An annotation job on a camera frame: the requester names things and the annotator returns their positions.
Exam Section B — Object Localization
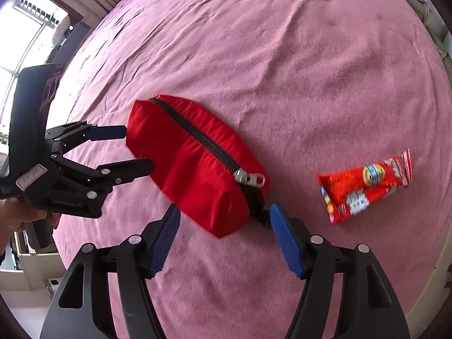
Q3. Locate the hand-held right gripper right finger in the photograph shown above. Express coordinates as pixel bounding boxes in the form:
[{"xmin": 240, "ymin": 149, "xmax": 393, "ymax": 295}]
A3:
[{"xmin": 269, "ymin": 203, "xmax": 412, "ymax": 339}]

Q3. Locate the red zip pouch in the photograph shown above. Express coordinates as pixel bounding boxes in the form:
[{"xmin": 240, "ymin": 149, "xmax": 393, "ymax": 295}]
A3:
[{"xmin": 126, "ymin": 95, "xmax": 272, "ymax": 238}]

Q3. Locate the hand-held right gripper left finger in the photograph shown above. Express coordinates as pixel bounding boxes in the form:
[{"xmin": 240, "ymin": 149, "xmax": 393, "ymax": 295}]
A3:
[{"xmin": 39, "ymin": 204, "xmax": 182, "ymax": 339}]

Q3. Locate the person's left hand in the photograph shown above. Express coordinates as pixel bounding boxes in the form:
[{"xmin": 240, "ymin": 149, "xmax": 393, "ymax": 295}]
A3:
[{"xmin": 0, "ymin": 198, "xmax": 60, "ymax": 251}]

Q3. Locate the red snack packet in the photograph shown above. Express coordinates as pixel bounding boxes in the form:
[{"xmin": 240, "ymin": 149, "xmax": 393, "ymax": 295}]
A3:
[{"xmin": 317, "ymin": 149, "xmax": 412, "ymax": 225}]

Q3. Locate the window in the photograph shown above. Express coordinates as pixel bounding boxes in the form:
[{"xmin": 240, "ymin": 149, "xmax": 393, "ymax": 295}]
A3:
[{"xmin": 0, "ymin": 0, "xmax": 71, "ymax": 131}]

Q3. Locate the pink bed blanket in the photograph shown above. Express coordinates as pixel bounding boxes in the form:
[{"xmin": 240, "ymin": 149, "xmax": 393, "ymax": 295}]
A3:
[{"xmin": 53, "ymin": 0, "xmax": 452, "ymax": 339}]

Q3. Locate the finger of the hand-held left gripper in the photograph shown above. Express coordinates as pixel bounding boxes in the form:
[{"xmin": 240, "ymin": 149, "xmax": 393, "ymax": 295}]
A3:
[
  {"xmin": 56, "ymin": 155, "xmax": 155, "ymax": 198},
  {"xmin": 44, "ymin": 122, "xmax": 127, "ymax": 156}
]

